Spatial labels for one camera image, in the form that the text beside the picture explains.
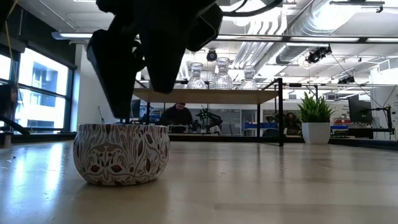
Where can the white floral patterned candle tin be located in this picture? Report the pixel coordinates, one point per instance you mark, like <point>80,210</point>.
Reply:
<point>121,155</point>

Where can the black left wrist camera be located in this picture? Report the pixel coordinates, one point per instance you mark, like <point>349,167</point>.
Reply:
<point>208,28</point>

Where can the green plant in white pot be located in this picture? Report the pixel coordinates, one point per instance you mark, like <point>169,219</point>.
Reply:
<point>315,133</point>

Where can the small background robot arm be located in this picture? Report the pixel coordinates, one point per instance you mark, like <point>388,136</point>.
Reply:
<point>206,115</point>

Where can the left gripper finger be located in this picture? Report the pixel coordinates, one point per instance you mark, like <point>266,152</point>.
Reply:
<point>164,56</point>
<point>115,68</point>

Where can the large window dark frame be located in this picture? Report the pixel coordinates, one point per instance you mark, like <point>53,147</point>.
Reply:
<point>40,105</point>

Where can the person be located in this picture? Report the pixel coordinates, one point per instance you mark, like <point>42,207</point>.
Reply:
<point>177,116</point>
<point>291,121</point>

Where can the black ceiling spotlight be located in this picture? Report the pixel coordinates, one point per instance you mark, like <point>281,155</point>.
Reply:
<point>346,79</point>
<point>211,55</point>
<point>317,54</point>

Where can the black computer monitor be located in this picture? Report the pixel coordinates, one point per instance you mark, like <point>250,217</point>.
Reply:
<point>360,110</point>

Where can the wooden riser shelf black frame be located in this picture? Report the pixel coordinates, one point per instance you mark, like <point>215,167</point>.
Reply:
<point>217,96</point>

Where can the silver ventilation duct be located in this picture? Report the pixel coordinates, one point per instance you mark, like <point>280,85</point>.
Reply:
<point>314,21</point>

